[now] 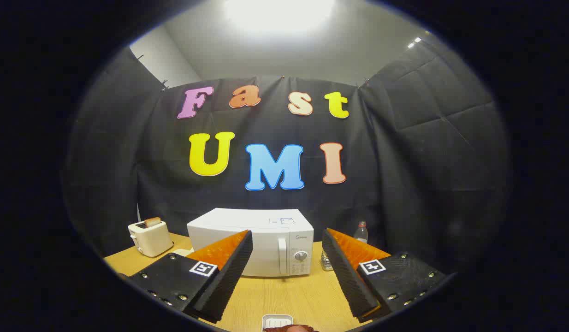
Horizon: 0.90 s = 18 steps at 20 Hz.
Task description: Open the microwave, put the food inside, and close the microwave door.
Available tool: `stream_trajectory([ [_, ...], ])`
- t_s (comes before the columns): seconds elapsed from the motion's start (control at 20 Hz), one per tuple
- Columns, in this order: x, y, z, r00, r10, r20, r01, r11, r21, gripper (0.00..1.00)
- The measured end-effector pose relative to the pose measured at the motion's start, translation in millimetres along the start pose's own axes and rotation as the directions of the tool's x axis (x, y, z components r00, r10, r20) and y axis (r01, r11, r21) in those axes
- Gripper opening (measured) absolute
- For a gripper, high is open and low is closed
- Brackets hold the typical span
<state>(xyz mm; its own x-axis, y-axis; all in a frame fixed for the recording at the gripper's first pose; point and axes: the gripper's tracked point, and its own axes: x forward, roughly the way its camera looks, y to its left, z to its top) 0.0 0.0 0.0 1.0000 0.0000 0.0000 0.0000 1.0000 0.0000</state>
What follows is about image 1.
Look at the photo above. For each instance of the small white rectangular dish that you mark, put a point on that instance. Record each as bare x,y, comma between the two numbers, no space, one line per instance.
277,319

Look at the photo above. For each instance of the white toaster oven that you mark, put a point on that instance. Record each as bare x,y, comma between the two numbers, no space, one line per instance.
275,226

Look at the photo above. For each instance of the ceiling light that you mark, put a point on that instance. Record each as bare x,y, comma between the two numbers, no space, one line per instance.
280,14

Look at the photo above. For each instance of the cream pop-up toaster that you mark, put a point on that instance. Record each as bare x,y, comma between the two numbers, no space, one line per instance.
151,240

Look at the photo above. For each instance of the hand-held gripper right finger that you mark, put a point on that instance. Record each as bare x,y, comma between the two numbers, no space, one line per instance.
349,281

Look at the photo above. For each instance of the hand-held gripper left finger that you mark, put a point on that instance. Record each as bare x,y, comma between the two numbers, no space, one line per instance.
229,281

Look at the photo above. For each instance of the reddish brown meat slice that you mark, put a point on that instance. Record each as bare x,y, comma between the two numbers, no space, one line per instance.
291,329

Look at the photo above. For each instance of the toasted bread slice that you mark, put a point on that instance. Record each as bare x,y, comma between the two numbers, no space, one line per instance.
152,222

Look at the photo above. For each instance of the clear plastic bottle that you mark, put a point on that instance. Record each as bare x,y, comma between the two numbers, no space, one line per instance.
361,234

